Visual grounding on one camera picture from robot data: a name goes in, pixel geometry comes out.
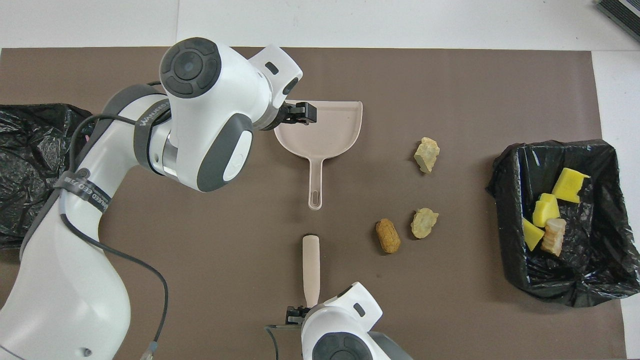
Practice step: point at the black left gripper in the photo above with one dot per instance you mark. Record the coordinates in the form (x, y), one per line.
(284, 115)

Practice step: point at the beige plastic dustpan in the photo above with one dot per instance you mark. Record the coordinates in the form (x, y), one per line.
(325, 135)

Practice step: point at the pale yellow chunk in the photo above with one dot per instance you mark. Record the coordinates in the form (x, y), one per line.
(426, 154)
(424, 222)

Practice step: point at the yellow green sponge piece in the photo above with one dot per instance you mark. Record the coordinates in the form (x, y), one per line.
(532, 235)

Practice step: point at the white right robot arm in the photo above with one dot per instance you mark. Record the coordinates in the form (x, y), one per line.
(330, 320)

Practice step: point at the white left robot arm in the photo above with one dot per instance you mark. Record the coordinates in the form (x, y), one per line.
(195, 125)

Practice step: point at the black bag bin pink tear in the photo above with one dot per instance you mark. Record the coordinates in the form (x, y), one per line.
(30, 150)

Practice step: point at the black bag lined bin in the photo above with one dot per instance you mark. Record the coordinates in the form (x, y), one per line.
(600, 260)

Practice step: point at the brown table mat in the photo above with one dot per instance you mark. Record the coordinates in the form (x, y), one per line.
(450, 90)

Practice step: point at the dark ribbed device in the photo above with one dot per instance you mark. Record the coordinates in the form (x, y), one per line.
(625, 12)

